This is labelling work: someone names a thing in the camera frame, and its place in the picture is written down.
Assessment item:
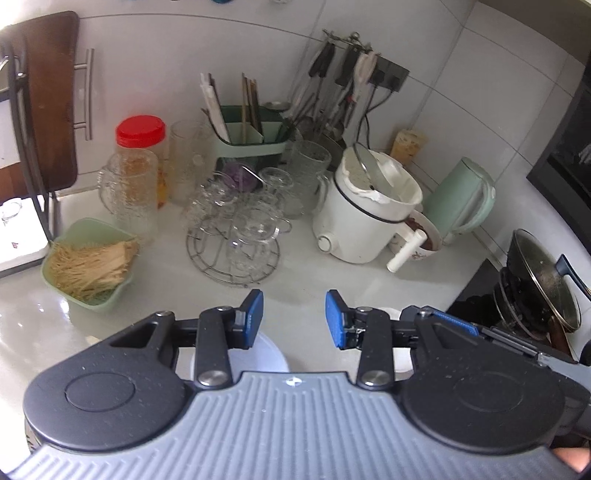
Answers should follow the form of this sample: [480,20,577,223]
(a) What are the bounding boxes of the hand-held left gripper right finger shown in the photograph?
[325,290,472,388]

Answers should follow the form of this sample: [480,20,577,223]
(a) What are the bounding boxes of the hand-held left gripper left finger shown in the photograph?
[108,290,265,388]

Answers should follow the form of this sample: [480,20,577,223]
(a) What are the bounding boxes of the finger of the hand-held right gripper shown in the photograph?
[399,305,542,365]

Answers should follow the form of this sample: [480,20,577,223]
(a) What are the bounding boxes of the white plate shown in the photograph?
[189,330,290,376]

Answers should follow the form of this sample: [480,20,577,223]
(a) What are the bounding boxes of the black gas stove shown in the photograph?
[445,258,591,361]

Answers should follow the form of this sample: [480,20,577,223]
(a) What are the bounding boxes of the clear glass cup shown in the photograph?
[187,178,238,232]
[228,208,282,273]
[259,167,295,208]

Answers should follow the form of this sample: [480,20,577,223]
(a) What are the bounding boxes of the patterned ceramic bowl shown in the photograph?
[390,210,445,265]

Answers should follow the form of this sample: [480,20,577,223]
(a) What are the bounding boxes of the black pan with glass lid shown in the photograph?
[508,228,583,334]

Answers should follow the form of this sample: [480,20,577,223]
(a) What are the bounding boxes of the white electric cooker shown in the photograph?
[313,148,424,274]

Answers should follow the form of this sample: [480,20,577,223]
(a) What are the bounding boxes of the green electric kettle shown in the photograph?
[422,157,498,246]

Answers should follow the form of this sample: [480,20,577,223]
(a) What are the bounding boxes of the purple cup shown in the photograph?
[222,167,257,193]

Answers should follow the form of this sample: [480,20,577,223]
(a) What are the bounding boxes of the green square bowl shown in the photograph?
[41,218,140,313]

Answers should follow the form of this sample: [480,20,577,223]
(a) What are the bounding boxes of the green utensil holder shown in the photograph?
[213,105,297,174]

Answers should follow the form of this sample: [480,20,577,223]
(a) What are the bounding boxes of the tall glass tumbler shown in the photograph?
[168,120,218,207]

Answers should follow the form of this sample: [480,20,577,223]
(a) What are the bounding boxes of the textured glass pitcher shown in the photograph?
[98,148,160,246]

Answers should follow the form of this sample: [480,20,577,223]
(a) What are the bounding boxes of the dried noodles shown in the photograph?
[48,240,140,302]

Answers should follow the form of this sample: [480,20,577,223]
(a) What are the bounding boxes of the brown chopsticks bundle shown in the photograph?
[240,73,264,141]

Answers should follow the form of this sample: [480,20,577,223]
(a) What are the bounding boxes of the red-lid plastic jar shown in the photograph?
[115,115,168,209]

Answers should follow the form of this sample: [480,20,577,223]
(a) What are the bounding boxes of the group of hanging kitchen utensils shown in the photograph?
[284,39,365,139]

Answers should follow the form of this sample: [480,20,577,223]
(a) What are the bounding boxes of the white drip tray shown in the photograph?
[0,196,52,278]

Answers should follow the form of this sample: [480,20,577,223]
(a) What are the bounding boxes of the black power outlet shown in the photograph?
[369,53,411,89]

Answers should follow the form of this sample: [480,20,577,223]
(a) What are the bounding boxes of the small glass jar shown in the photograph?
[0,198,25,228]

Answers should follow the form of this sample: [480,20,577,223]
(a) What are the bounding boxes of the dark wooden cutting board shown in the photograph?
[0,11,80,195]

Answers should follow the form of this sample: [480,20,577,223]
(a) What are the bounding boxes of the black metal dish rack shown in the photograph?
[0,32,62,245]

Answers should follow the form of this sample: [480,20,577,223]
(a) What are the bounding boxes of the wire cup rack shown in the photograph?
[186,217,281,288]

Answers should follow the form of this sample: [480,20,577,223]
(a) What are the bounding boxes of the large handled glass mug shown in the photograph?
[288,140,333,219]

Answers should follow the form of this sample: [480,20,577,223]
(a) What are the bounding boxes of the black wall appliance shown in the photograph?
[526,69,591,219]

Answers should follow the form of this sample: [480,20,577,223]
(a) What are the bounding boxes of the black power cable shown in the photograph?
[358,87,399,145]

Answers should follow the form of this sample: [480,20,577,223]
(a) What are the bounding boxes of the steel bar handle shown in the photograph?
[73,48,95,141]

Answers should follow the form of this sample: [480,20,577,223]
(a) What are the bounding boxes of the metal utensil rail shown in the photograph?
[322,28,375,54]

